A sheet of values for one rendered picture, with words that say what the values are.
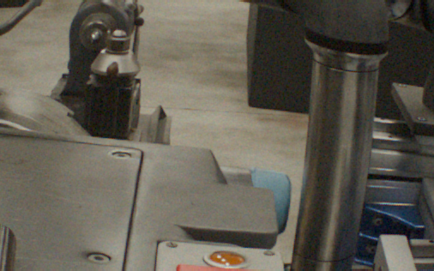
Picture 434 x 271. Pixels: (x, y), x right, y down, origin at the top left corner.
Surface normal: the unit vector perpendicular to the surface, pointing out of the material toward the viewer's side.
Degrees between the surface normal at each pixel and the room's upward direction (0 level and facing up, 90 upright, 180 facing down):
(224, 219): 0
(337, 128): 93
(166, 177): 0
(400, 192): 90
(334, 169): 93
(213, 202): 0
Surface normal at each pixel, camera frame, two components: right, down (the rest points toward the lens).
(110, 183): 0.10, -0.95
